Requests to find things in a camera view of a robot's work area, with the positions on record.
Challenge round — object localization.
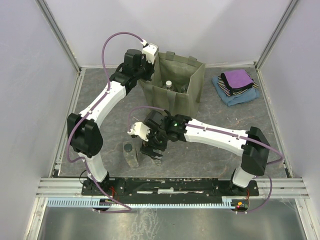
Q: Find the clear square bottle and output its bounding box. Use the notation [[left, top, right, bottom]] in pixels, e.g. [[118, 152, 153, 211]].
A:
[[123, 141, 139, 168], [180, 84, 189, 94], [152, 159, 162, 166]]

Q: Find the chrome dome clear bottle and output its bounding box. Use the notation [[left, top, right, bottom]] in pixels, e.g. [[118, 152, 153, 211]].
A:
[[163, 80, 174, 91]]

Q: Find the green canvas bag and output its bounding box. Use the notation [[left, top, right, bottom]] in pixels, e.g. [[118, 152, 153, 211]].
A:
[[139, 51, 206, 118]]

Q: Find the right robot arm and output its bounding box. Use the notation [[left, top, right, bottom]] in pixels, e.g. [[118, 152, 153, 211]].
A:
[[132, 110, 270, 196]]

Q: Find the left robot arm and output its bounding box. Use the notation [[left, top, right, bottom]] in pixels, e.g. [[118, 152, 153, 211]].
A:
[[66, 44, 159, 195]]

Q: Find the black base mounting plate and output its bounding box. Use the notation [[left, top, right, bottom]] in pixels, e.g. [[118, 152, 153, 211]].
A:
[[81, 177, 259, 201]]

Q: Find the black white striped cloth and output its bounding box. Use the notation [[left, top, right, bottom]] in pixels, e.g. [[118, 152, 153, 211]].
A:
[[218, 70, 259, 97]]

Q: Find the purple folded cloth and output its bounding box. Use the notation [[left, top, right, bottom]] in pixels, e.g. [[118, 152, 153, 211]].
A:
[[220, 69, 254, 89]]

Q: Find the blue folded cloth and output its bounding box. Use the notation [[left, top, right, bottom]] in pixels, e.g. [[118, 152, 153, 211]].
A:
[[211, 76, 260, 107]]

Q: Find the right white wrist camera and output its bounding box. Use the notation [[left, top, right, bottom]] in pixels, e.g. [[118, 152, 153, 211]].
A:
[[127, 122, 151, 142]]

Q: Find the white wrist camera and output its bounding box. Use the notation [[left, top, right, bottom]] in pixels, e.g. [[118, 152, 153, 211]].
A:
[[141, 39, 159, 65], [127, 122, 151, 142]]

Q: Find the blue slotted cable duct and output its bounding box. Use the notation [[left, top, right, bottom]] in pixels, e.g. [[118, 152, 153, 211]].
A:
[[47, 195, 240, 209]]

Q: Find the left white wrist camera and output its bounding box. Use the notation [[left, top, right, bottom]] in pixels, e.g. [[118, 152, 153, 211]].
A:
[[141, 39, 159, 65]]

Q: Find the aluminium front rail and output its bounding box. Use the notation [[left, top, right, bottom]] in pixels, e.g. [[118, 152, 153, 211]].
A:
[[35, 178, 310, 199]]

